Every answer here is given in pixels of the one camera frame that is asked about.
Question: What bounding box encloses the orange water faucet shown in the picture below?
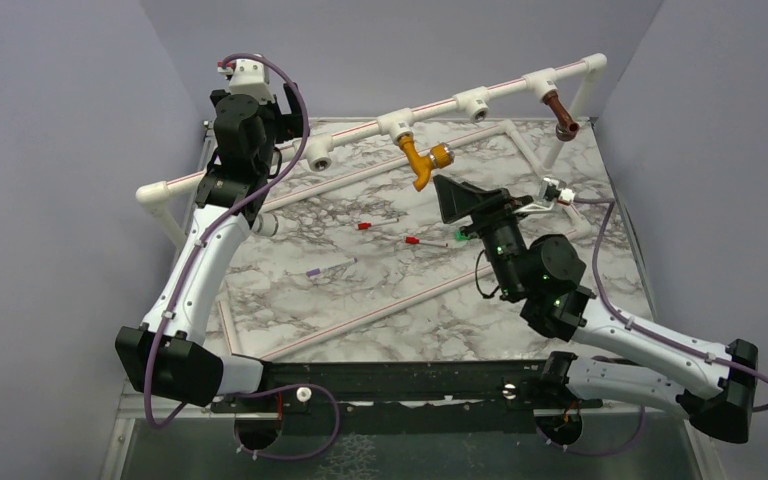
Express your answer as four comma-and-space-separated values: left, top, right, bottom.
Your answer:
396, 134, 455, 192

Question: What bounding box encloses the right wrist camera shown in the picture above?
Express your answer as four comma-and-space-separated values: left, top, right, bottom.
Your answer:
514, 177, 576, 218

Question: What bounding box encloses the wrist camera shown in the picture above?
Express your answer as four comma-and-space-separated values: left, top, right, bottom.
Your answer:
217, 59, 275, 105
514, 177, 576, 218

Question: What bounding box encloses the white PVC pipe frame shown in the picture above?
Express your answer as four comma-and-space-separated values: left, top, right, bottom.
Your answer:
134, 52, 609, 362

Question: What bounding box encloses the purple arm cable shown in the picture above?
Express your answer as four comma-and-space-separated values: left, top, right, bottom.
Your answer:
572, 197, 768, 413
143, 52, 311, 431

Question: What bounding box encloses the purple capped white stick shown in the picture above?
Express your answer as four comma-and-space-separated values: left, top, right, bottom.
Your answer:
305, 258, 358, 278

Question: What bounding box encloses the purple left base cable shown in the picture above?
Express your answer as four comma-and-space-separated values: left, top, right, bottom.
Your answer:
232, 385, 344, 464

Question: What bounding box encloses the green capped marker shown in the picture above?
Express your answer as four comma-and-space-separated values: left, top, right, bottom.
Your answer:
454, 229, 472, 242

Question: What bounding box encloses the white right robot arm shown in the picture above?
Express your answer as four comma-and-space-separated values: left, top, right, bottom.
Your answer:
433, 175, 758, 444

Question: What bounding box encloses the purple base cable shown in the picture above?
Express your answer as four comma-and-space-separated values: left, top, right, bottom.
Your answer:
232, 385, 344, 464
534, 387, 645, 458

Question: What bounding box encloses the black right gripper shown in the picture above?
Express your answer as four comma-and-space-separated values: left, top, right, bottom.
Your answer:
433, 175, 531, 299

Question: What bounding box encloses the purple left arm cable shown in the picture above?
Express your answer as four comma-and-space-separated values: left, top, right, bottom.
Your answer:
143, 52, 311, 431

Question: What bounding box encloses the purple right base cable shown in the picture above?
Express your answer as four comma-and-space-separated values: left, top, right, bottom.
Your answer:
534, 387, 645, 458

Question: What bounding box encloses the red capped white stick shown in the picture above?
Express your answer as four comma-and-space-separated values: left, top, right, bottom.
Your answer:
356, 218, 399, 231

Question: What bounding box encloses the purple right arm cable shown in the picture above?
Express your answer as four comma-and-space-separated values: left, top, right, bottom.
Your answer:
572, 197, 768, 413

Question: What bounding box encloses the brown water faucet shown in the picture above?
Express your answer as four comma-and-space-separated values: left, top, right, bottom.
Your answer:
541, 90, 580, 142

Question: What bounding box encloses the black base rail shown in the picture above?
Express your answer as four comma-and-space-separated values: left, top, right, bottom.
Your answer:
209, 360, 602, 436

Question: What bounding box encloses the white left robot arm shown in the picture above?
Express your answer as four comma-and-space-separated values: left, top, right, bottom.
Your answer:
115, 85, 307, 411

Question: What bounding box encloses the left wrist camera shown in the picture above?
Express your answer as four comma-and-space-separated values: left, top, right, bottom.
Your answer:
217, 59, 275, 105

